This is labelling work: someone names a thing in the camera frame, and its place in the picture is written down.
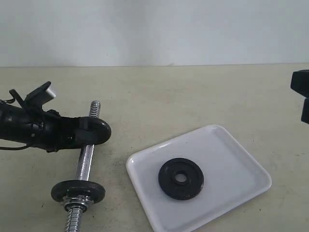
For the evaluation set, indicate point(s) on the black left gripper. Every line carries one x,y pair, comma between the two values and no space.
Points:
52,132

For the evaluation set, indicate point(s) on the black weight plate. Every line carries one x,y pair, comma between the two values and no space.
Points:
73,188
181,179
104,132

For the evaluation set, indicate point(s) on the chrome dumbbell bar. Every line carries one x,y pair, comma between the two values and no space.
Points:
83,171

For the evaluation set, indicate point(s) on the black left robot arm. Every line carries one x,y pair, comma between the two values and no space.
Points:
15,122

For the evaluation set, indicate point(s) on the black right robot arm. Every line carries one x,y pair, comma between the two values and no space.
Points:
300,85

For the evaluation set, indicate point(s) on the chrome star collar nut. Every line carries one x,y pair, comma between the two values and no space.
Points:
79,201

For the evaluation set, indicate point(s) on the white rectangular tray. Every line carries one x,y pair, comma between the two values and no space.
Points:
231,177

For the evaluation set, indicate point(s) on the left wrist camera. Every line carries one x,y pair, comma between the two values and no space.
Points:
41,95

